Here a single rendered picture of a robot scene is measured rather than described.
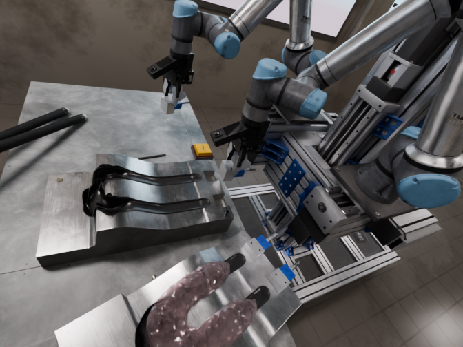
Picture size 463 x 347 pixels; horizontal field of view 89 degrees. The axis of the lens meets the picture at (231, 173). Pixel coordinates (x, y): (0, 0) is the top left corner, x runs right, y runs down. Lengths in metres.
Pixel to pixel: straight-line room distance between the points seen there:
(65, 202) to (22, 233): 0.12
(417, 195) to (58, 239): 0.88
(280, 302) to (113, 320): 0.41
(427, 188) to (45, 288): 0.92
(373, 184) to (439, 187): 0.22
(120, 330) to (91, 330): 0.05
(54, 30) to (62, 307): 2.16
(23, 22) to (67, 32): 0.27
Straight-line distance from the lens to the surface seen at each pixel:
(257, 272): 0.73
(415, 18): 0.72
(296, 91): 0.62
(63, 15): 2.50
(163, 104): 1.05
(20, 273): 0.78
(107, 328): 0.58
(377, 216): 0.84
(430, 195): 0.73
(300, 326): 1.76
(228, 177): 0.80
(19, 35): 2.61
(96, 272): 0.73
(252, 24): 0.85
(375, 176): 0.87
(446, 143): 0.68
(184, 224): 0.70
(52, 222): 0.76
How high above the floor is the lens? 1.47
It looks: 42 degrees down
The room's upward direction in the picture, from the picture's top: 23 degrees clockwise
